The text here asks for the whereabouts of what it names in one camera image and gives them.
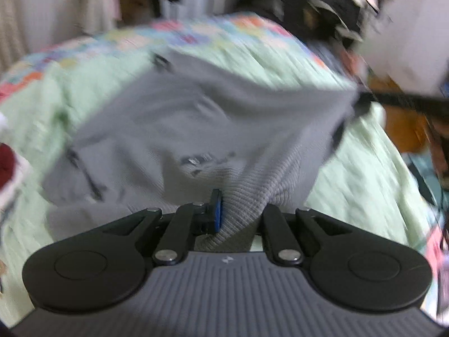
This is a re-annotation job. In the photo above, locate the grey ribbed knit garment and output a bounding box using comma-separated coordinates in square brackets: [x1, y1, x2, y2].
[43, 52, 359, 252]

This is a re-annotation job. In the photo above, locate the green floral bedspread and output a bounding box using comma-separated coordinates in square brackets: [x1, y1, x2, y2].
[1, 14, 444, 325]

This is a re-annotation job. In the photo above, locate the dark cluttered shelf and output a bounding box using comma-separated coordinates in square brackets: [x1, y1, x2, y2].
[237, 0, 377, 46]

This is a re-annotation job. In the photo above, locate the beige curtain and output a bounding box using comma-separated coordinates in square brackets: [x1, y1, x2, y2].
[0, 0, 28, 75]

